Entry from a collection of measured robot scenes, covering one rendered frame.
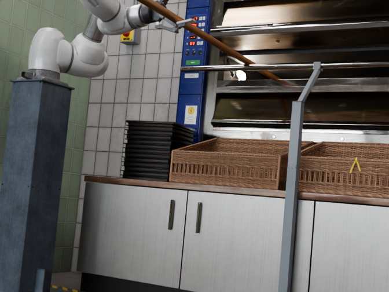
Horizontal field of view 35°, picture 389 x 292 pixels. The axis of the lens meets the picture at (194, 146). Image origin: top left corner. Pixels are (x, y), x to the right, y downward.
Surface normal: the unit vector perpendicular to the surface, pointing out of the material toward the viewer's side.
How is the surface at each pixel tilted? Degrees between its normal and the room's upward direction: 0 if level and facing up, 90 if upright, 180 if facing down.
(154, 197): 90
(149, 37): 90
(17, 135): 90
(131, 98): 90
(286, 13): 70
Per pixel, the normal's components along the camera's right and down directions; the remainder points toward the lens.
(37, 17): 0.87, 0.04
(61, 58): 0.65, 0.09
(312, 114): -0.43, -0.45
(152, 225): -0.48, -0.12
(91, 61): 0.45, 0.52
